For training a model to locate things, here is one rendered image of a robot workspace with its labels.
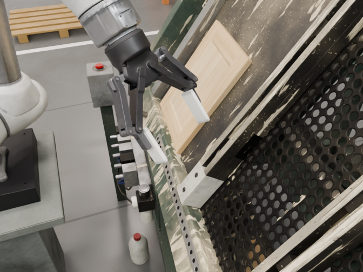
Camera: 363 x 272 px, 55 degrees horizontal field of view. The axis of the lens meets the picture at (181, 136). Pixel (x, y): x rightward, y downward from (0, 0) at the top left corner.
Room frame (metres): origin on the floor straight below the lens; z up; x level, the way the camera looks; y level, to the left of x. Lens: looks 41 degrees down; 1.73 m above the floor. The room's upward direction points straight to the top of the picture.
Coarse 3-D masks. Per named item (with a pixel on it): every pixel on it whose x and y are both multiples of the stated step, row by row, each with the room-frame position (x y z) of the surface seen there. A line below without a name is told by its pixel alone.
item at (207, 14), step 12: (216, 0) 1.30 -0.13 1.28; (204, 12) 1.30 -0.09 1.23; (216, 12) 1.30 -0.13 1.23; (204, 24) 1.29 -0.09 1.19; (192, 36) 1.28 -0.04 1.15; (180, 48) 1.29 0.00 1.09; (192, 48) 1.28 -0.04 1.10; (180, 60) 1.26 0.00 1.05; (156, 84) 1.27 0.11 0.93; (156, 96) 1.24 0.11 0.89
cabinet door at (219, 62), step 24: (216, 24) 1.22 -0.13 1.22; (216, 48) 1.12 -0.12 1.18; (240, 48) 1.02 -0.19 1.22; (192, 72) 1.15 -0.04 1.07; (216, 72) 1.03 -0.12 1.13; (240, 72) 0.94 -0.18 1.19; (168, 96) 1.17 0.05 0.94; (216, 96) 0.94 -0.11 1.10; (168, 120) 1.06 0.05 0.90; (192, 120) 0.94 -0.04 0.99
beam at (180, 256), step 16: (144, 96) 1.27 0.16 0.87; (160, 112) 1.12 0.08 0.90; (160, 128) 1.01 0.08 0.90; (176, 160) 0.85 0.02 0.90; (160, 176) 0.82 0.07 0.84; (176, 176) 0.76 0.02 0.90; (160, 192) 0.76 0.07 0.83; (192, 208) 0.64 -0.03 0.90; (176, 224) 0.62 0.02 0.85; (192, 224) 0.58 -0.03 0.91; (176, 240) 0.57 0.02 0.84; (208, 240) 0.54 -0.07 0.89; (176, 256) 0.53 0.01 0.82; (208, 256) 0.49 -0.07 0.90
